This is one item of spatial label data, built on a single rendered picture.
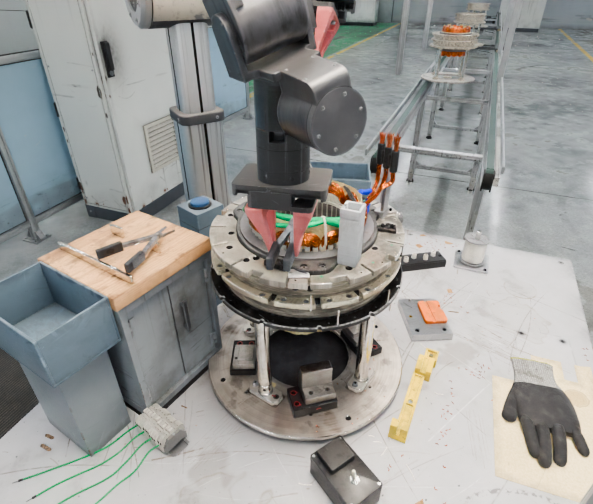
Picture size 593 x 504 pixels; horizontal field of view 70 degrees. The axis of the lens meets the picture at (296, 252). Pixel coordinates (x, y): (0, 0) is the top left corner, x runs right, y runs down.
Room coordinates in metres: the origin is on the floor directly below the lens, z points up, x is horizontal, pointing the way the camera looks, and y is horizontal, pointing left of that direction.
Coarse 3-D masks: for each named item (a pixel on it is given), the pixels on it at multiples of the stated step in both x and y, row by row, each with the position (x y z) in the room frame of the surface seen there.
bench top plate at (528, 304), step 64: (448, 256) 1.00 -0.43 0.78; (512, 256) 1.00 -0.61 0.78; (384, 320) 0.73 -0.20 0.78; (448, 320) 0.73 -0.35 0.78; (512, 320) 0.73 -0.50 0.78; (576, 320) 0.73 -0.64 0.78; (192, 384) 0.55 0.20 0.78; (448, 384) 0.55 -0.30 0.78; (0, 448) 0.42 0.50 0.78; (64, 448) 0.42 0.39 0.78; (128, 448) 0.42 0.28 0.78; (192, 448) 0.42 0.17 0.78; (256, 448) 0.42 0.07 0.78; (384, 448) 0.42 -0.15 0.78; (448, 448) 0.42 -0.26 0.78
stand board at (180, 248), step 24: (144, 216) 0.71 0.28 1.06; (96, 240) 0.62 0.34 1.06; (120, 240) 0.62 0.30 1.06; (168, 240) 0.62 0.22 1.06; (192, 240) 0.62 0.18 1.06; (48, 264) 0.55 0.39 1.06; (72, 264) 0.55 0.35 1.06; (120, 264) 0.55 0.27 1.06; (144, 264) 0.55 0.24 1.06; (168, 264) 0.55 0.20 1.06; (96, 288) 0.49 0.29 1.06; (120, 288) 0.49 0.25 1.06; (144, 288) 0.51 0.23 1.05
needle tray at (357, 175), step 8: (328, 168) 0.98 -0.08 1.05; (336, 168) 0.98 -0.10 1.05; (344, 168) 0.98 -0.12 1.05; (352, 168) 0.97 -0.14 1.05; (360, 168) 0.97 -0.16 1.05; (368, 168) 0.94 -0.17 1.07; (336, 176) 0.98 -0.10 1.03; (344, 176) 0.98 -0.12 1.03; (352, 176) 0.97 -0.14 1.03; (360, 176) 0.97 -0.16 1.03; (368, 176) 0.91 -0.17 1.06; (352, 184) 0.87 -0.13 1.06; (360, 184) 0.87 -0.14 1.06; (368, 184) 0.87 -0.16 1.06
